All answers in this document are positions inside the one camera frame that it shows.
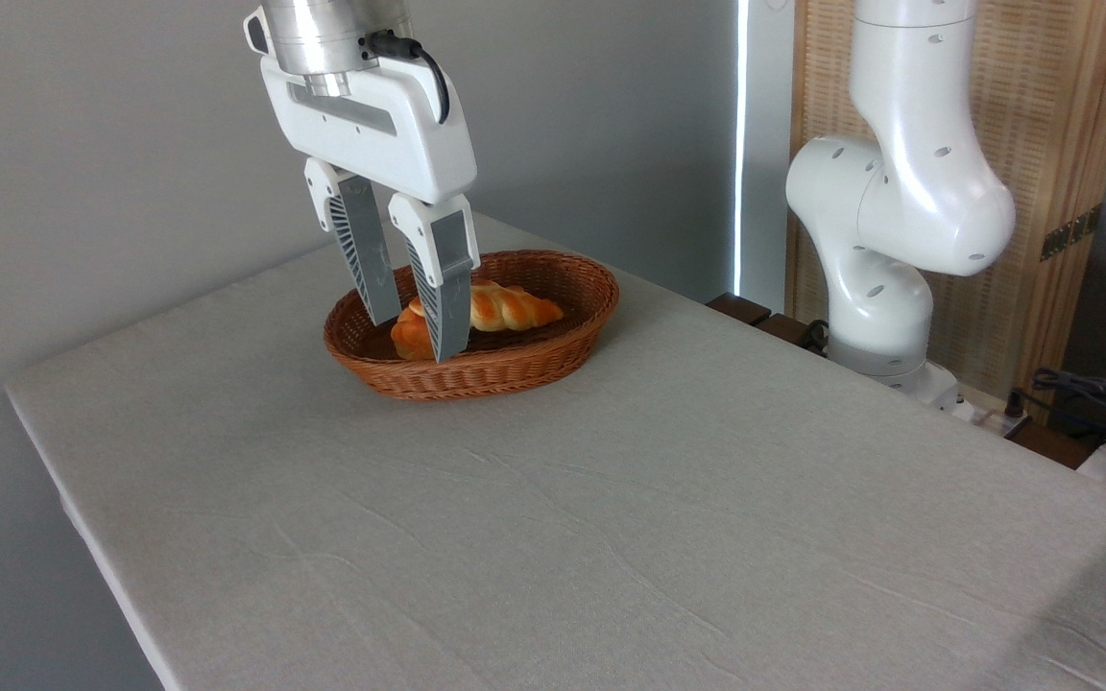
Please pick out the brown wicker basket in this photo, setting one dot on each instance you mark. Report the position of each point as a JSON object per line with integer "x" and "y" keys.
{"x": 515, "y": 369}

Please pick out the brass screen hinge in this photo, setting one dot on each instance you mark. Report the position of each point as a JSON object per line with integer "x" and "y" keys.
{"x": 1071, "y": 232}

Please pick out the white power strip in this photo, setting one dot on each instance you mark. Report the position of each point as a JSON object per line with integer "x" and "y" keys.
{"x": 990, "y": 415}

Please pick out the twisted glazed bread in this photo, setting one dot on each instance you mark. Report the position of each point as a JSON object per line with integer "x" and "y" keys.
{"x": 515, "y": 307}

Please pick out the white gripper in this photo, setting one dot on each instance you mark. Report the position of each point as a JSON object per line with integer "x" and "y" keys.
{"x": 390, "y": 134}

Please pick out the round brown bread bun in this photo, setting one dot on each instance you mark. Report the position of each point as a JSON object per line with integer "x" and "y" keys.
{"x": 409, "y": 338}

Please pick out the dark wooden block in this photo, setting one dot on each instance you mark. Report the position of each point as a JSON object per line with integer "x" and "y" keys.
{"x": 785, "y": 329}
{"x": 738, "y": 308}

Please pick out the grey tablecloth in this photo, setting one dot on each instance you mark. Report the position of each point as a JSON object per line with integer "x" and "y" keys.
{"x": 611, "y": 518}

